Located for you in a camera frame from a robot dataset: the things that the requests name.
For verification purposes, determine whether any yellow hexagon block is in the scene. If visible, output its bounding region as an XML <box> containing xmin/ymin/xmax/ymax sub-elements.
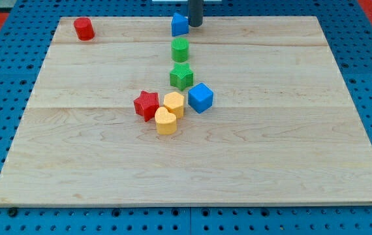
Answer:
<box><xmin>163</xmin><ymin>92</ymin><xmax>185</xmax><ymax>118</ymax></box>

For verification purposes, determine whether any yellow heart block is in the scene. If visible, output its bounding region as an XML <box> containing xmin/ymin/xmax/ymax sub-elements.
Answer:
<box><xmin>155</xmin><ymin>107</ymin><xmax>177</xmax><ymax>135</ymax></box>

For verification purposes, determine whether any blue cube block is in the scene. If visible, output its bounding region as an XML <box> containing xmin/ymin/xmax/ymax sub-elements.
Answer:
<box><xmin>188</xmin><ymin>83</ymin><xmax>213</xmax><ymax>114</ymax></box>

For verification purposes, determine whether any green star block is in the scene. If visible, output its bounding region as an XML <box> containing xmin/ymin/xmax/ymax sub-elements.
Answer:
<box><xmin>169</xmin><ymin>63</ymin><xmax>194</xmax><ymax>91</ymax></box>

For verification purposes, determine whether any red star block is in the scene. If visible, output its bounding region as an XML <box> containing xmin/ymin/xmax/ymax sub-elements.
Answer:
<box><xmin>133</xmin><ymin>91</ymin><xmax>159</xmax><ymax>122</ymax></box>

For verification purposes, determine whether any green cylinder block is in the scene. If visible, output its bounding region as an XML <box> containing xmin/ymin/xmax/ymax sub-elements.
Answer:
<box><xmin>171</xmin><ymin>38</ymin><xmax>189</xmax><ymax>63</ymax></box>

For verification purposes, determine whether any blue triangle block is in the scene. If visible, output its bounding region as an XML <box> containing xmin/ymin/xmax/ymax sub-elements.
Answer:
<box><xmin>171</xmin><ymin>12</ymin><xmax>189</xmax><ymax>37</ymax></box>

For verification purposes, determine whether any light wooden board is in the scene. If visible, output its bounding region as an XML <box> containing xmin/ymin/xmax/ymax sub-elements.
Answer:
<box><xmin>0</xmin><ymin>16</ymin><xmax>372</xmax><ymax>208</ymax></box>

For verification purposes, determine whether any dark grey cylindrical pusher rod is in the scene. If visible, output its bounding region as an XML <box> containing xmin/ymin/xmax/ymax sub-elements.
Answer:
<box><xmin>187</xmin><ymin>0</ymin><xmax>204</xmax><ymax>27</ymax></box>

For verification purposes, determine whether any red cylinder block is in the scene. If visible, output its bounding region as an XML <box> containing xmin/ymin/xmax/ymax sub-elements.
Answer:
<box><xmin>73</xmin><ymin>17</ymin><xmax>95</xmax><ymax>40</ymax></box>

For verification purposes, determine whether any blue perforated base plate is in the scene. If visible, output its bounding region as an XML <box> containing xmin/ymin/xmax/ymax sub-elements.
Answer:
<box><xmin>0</xmin><ymin>1</ymin><xmax>372</xmax><ymax>234</ymax></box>

